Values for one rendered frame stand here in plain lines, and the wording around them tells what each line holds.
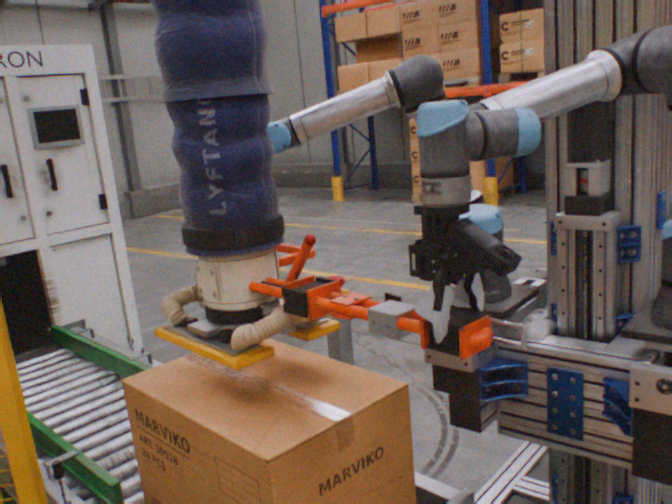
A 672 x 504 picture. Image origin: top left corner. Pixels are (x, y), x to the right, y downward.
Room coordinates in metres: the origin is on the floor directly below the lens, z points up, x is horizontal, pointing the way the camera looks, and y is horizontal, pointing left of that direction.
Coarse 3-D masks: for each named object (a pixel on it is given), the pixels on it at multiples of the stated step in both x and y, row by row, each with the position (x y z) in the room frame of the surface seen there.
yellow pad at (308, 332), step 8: (320, 320) 1.37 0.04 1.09; (328, 320) 1.38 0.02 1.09; (296, 328) 1.35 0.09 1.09; (304, 328) 1.34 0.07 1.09; (312, 328) 1.34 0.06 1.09; (320, 328) 1.34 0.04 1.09; (328, 328) 1.35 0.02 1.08; (336, 328) 1.36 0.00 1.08; (296, 336) 1.34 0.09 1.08; (304, 336) 1.32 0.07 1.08; (312, 336) 1.31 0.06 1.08; (320, 336) 1.33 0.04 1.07
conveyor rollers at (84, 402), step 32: (64, 352) 2.88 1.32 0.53; (32, 384) 2.52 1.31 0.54; (64, 384) 2.45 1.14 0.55; (96, 384) 2.44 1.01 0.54; (64, 416) 2.16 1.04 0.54; (96, 416) 2.15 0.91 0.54; (96, 448) 1.89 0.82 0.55; (128, 448) 1.87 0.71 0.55; (64, 480) 1.72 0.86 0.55; (128, 480) 1.68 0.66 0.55
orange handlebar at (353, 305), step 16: (288, 256) 1.55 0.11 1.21; (256, 288) 1.30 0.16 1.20; (272, 288) 1.27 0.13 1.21; (320, 304) 1.15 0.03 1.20; (336, 304) 1.12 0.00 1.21; (352, 304) 1.15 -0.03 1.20; (368, 304) 1.12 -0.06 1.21; (400, 320) 1.01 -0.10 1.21; (416, 320) 1.03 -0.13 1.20; (480, 336) 0.91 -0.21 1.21
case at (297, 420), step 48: (144, 384) 1.45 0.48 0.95; (192, 384) 1.42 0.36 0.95; (240, 384) 1.39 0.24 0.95; (288, 384) 1.37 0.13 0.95; (336, 384) 1.34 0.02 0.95; (384, 384) 1.32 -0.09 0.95; (144, 432) 1.43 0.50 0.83; (192, 432) 1.25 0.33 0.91; (240, 432) 1.16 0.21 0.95; (288, 432) 1.14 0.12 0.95; (336, 432) 1.16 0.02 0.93; (384, 432) 1.26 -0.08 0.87; (144, 480) 1.47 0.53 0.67; (192, 480) 1.27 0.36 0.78; (240, 480) 1.13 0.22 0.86; (288, 480) 1.07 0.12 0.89; (336, 480) 1.15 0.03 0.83; (384, 480) 1.25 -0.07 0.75
